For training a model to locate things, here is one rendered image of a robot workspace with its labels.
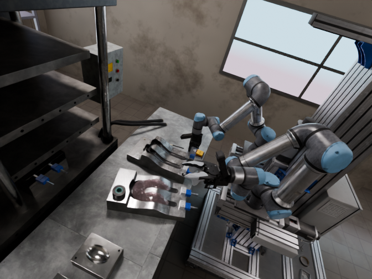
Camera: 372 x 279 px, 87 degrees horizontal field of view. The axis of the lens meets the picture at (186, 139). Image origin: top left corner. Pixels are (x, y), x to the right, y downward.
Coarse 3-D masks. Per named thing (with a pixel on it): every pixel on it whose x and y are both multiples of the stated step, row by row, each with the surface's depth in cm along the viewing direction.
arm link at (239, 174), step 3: (234, 168) 82; (237, 168) 82; (240, 168) 82; (234, 171) 81; (237, 171) 81; (240, 171) 81; (243, 171) 82; (237, 174) 80; (240, 174) 81; (243, 174) 81; (234, 177) 81; (237, 177) 80; (240, 177) 80; (243, 177) 81; (234, 180) 81; (237, 180) 81; (240, 180) 81; (243, 180) 81; (231, 183) 83; (234, 183) 82; (237, 183) 82; (240, 183) 82
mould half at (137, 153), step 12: (144, 144) 167; (156, 144) 160; (168, 144) 168; (132, 156) 155; (144, 156) 149; (168, 156) 160; (156, 168) 153; (168, 168) 150; (180, 168) 152; (180, 180) 151
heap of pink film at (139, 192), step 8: (136, 184) 132; (144, 184) 134; (152, 184) 134; (160, 184) 135; (136, 192) 128; (144, 192) 130; (152, 192) 128; (144, 200) 125; (152, 200) 125; (160, 200) 127
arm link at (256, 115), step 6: (246, 78) 134; (252, 78) 130; (258, 78) 129; (246, 84) 133; (252, 84) 128; (246, 90) 136; (258, 108) 144; (252, 114) 150; (258, 114) 148; (252, 120) 155; (258, 120) 153; (264, 120) 156; (252, 126) 158; (258, 126) 156; (252, 132) 162
